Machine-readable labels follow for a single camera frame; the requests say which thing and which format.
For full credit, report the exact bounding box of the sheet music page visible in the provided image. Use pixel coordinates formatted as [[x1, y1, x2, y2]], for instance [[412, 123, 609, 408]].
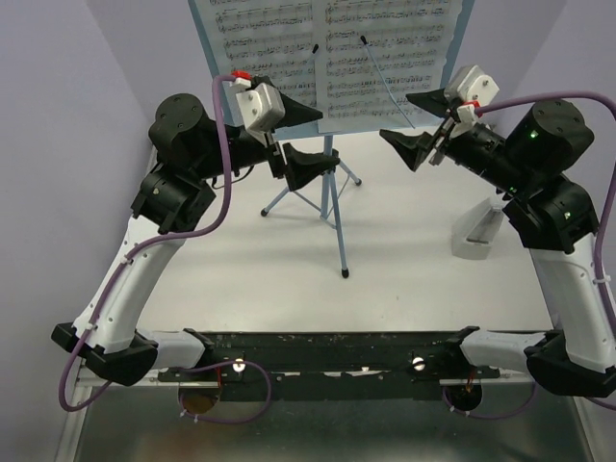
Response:
[[189, 0, 321, 108], [312, 1, 463, 134]]

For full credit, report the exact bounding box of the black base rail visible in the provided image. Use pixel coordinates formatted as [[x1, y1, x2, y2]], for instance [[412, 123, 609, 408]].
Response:
[[158, 331, 509, 401]]

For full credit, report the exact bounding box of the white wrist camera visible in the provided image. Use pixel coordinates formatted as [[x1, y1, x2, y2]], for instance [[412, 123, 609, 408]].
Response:
[[231, 71, 286, 136], [444, 64, 500, 126]]

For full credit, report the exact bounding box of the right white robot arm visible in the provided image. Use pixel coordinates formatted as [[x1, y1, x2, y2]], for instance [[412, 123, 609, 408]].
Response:
[[380, 90, 615, 399]]

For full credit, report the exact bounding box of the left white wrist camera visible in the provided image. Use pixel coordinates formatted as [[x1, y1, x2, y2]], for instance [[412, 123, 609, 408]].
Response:
[[231, 71, 286, 136]]

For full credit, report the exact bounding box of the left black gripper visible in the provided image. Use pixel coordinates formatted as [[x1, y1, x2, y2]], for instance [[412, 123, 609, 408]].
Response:
[[192, 89, 340, 189]]

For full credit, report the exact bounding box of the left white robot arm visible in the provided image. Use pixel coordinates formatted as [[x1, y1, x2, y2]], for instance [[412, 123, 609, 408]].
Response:
[[51, 83, 338, 386]]

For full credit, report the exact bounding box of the grey metronome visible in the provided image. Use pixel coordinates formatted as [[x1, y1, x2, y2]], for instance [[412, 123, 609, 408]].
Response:
[[449, 196, 504, 261]]

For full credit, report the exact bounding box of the aluminium frame rail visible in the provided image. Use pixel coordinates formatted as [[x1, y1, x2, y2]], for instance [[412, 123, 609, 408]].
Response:
[[57, 125, 168, 462]]

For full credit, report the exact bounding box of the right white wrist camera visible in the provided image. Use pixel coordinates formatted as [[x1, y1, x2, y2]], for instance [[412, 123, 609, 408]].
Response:
[[444, 64, 500, 126]]

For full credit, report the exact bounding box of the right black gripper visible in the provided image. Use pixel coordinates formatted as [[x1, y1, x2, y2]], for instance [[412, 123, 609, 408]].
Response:
[[378, 84, 533, 196]]

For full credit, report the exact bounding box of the light blue music stand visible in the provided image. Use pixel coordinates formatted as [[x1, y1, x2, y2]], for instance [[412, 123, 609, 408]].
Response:
[[185, 0, 477, 279]]

